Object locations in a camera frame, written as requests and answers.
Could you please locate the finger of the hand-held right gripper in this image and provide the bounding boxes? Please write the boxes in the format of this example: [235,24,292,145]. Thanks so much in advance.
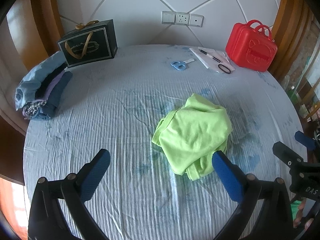
[294,131,317,151]
[272,141,304,167]

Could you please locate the light blue striped bed sheet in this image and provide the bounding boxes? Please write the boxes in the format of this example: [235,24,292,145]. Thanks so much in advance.
[22,44,310,240]

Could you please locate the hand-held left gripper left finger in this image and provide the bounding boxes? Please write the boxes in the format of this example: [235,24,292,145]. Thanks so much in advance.
[28,149,111,240]

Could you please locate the blue handled scissors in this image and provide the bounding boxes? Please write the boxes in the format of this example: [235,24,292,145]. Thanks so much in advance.
[170,61,187,71]

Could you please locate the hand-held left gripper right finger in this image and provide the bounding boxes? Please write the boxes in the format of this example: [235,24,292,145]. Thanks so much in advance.
[212,150,294,240]

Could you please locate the black folded garment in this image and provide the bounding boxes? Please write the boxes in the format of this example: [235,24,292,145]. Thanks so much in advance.
[37,64,68,94]

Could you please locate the checkered folded garment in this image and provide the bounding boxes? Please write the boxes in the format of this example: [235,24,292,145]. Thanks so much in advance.
[23,99,47,117]

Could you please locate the wooden bed frame post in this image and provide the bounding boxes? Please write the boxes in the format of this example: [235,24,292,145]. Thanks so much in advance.
[269,0,314,82]
[0,0,68,80]

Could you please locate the black gift bag gold ribbon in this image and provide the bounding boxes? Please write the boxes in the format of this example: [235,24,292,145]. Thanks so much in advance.
[57,19,118,68]

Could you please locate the black hair tie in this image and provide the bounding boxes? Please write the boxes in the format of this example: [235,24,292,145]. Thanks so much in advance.
[217,64,232,75]

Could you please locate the white wall power socket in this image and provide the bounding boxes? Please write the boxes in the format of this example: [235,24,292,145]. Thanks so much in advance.
[176,12,191,26]

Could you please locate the grey-blue folded garment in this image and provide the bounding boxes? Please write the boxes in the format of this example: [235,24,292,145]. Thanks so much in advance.
[15,51,68,111]

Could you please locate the white wall switch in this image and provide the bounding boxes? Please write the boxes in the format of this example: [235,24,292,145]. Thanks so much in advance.
[161,11,177,25]

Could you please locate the white paper sheets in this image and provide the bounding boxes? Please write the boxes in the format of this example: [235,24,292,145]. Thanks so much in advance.
[189,46,236,74]

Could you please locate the cluttered shelf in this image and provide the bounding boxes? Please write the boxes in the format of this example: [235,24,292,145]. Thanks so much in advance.
[281,17,320,143]

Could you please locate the black pen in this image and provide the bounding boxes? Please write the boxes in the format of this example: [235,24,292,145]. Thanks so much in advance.
[199,49,221,63]

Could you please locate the purple folded garment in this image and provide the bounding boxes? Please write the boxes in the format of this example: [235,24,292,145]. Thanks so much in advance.
[23,70,66,118]

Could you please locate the white wall jack plate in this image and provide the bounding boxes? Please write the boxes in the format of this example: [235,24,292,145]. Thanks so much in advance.
[189,13,204,28]

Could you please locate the red plastic carry case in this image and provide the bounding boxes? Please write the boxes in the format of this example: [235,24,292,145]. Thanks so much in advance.
[225,19,278,72]

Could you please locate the person's right hand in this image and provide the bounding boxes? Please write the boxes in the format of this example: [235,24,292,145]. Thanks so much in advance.
[293,200,314,230]

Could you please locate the lime green garment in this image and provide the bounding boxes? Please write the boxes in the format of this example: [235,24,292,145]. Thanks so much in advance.
[152,93,233,181]

